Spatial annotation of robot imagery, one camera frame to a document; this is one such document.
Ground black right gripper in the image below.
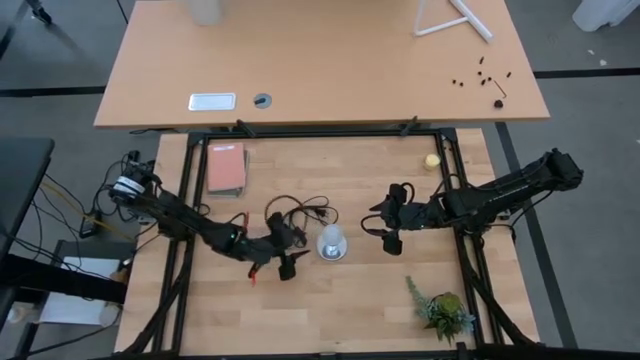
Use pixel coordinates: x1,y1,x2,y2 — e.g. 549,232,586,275
363,183,447,256

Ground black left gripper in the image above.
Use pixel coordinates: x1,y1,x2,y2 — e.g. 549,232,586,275
249,212,312,282

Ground pink notebook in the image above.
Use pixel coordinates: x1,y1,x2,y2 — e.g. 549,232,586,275
206,142,248,194

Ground green artificial plant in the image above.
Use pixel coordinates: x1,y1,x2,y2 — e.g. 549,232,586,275
405,275,476,346

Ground light wooden desk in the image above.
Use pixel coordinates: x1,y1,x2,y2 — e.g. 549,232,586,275
93,0,551,130

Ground white rectangular tray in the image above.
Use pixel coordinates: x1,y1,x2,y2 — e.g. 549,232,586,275
187,92,238,112

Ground black power brick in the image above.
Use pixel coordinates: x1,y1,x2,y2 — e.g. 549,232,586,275
78,212,105,239

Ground white triangular stand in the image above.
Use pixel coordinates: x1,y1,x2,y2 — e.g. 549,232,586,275
413,0,495,44

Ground white box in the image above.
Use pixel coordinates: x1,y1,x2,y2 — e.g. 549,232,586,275
38,256,124,327

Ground black desk foot bar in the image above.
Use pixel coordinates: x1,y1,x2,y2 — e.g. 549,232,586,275
0,253,127,305

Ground translucent cylinder container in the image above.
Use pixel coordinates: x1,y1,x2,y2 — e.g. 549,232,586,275
185,0,226,27

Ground black side desk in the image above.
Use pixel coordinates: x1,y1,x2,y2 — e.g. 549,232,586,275
0,137,56,261

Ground white bin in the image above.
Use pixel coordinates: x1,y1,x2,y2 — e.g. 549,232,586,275
572,0,640,33

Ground black chair base leg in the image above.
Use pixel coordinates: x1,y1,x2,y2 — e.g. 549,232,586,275
25,0,54,26

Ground black lamp power cord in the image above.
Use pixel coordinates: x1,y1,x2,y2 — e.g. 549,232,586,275
263,194,340,242

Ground yellow cable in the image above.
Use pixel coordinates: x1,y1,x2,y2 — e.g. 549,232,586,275
39,180,134,240

